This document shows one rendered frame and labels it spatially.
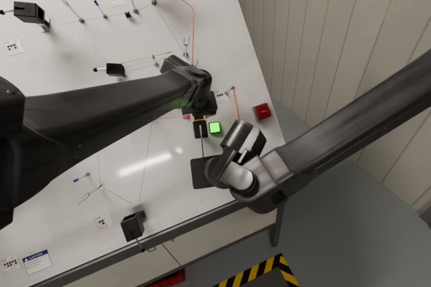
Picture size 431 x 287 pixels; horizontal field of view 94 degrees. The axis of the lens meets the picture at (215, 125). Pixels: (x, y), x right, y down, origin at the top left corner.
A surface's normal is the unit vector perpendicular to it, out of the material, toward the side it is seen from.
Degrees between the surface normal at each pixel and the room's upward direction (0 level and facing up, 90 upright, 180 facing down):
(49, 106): 41
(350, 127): 25
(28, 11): 50
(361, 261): 0
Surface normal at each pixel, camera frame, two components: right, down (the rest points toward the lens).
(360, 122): -0.48, -0.51
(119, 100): 0.51, -0.77
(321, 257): -0.14, -0.75
